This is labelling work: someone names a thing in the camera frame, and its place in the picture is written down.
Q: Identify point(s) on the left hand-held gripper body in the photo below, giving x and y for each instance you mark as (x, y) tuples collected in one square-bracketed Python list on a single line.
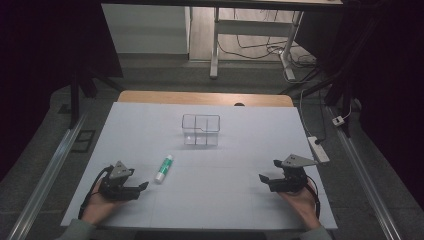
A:
[(115, 188)]

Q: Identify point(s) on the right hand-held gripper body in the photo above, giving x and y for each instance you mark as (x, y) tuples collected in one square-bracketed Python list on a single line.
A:
[(292, 176)]

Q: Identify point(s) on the green and white tube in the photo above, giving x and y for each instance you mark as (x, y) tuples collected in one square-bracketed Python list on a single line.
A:
[(164, 169)]

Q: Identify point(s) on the clear plastic organizer box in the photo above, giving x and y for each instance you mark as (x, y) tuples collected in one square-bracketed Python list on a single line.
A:
[(201, 130)]

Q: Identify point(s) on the person's left hand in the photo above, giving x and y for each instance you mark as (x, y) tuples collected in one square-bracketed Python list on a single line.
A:
[(100, 206)]

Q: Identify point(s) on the person's right hand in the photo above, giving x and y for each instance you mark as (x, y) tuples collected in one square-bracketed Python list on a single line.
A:
[(301, 203)]

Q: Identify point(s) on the white power strip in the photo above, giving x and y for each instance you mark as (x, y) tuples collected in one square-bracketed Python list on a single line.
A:
[(318, 149)]

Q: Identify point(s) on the dark floor hatch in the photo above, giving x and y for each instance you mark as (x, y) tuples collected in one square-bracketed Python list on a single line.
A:
[(83, 141)]

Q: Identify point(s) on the white table cover sheet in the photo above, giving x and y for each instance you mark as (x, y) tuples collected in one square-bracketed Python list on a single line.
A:
[(213, 200)]

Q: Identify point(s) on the small white adapter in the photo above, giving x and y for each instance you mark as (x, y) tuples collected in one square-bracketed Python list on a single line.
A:
[(338, 120)]

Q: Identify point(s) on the black tripod stand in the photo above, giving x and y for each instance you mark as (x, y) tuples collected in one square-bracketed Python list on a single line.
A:
[(75, 100)]

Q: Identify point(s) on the black stand legs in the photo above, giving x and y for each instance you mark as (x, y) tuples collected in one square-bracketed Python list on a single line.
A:
[(333, 86)]

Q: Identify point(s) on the wooden table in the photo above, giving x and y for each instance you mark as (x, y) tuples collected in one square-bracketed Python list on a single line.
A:
[(200, 98)]

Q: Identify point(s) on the white cabinet panel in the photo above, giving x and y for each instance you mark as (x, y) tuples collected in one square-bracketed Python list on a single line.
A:
[(146, 30)]

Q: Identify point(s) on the aluminium rail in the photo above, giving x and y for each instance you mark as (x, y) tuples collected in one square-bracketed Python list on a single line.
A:
[(363, 180), (43, 180)]

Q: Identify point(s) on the white desk frame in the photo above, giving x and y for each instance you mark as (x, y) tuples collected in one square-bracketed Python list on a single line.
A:
[(253, 28)]

